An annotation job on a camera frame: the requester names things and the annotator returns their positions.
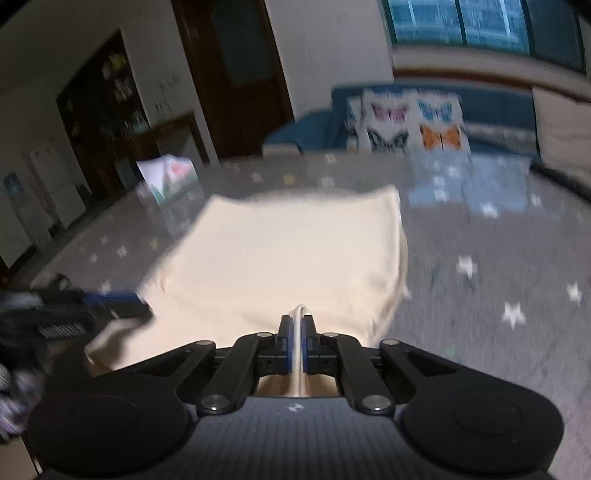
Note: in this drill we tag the light blue folded cloth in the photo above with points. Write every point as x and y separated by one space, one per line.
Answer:
471 182

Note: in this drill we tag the grey star-print bed sheet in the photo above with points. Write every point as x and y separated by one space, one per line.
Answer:
461 277

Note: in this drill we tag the window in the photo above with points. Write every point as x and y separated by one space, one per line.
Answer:
480 23

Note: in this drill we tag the blue sofa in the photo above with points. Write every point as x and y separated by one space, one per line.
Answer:
397 115

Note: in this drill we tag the dark wooden bookshelf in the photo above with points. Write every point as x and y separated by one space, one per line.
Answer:
104 115

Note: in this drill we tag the cream cushion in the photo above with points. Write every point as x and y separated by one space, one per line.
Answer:
564 129

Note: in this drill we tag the dark wooden door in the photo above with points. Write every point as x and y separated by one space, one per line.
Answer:
235 69

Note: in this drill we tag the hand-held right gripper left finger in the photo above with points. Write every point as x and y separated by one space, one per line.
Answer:
289 339

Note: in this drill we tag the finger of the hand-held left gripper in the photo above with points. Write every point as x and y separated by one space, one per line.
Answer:
115 302

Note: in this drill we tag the white tissue box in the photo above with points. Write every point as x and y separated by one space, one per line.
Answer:
167 177

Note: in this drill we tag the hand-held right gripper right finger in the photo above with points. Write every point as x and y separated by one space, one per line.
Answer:
305 339

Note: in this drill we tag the cream cloth garment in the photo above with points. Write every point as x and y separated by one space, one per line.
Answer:
286 258

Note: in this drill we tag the white cabinet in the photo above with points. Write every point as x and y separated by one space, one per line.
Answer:
48 184

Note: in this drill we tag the butterfly print pillow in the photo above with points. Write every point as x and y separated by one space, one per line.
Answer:
406 121

